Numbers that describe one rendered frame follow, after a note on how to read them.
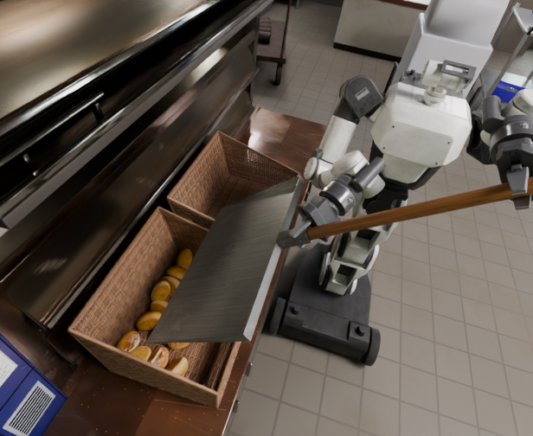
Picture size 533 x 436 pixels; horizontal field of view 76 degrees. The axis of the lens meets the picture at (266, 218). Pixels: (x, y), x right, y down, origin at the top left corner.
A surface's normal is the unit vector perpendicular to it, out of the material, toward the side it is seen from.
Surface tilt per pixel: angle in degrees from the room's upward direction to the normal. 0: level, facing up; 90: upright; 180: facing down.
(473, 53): 90
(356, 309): 0
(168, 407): 0
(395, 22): 90
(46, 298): 70
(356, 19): 90
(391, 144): 90
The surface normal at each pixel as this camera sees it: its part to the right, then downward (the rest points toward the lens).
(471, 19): -0.26, 0.55
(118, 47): 0.93, 0.04
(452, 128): -0.17, 0.00
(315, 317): 0.11, -0.68
